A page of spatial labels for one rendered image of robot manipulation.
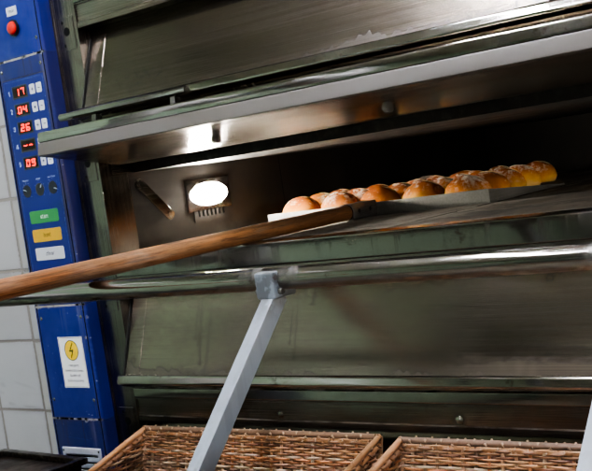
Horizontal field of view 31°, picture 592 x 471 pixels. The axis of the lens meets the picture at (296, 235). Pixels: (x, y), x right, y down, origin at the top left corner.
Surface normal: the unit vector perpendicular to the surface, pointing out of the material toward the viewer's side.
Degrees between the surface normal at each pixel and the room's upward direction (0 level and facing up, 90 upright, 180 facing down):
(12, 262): 90
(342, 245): 90
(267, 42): 70
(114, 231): 90
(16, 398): 90
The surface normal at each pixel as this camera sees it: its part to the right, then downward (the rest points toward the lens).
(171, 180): 0.78, -0.08
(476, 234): -0.61, 0.14
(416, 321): -0.62, -0.21
